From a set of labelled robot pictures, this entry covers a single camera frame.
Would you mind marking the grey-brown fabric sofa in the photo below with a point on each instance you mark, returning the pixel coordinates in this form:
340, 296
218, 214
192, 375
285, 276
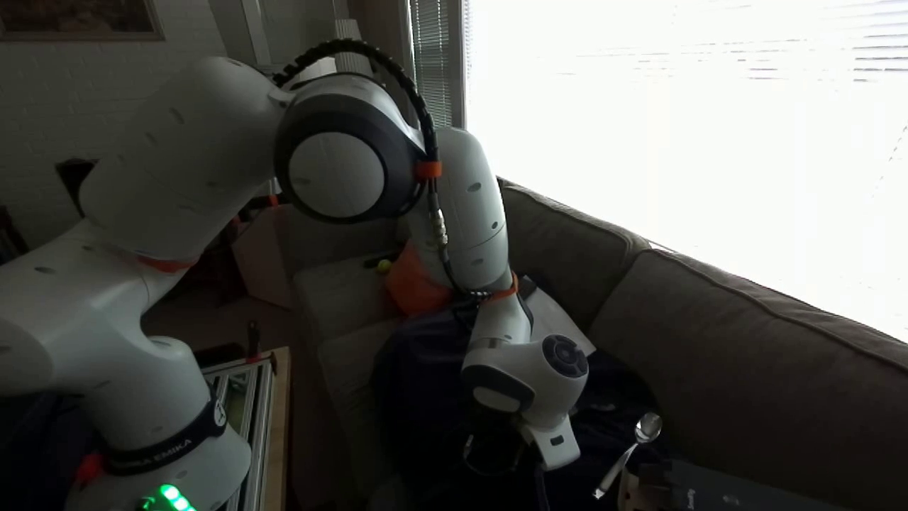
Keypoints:
768, 402

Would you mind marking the silver metal spoon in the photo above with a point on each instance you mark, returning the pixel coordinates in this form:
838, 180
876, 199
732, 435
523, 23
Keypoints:
648, 431

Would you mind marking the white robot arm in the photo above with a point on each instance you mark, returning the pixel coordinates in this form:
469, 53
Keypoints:
346, 137

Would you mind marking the orange object on sofa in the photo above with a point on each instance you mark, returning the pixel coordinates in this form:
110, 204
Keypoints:
414, 290

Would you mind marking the wooden table with rails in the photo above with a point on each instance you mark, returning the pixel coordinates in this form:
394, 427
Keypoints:
256, 394

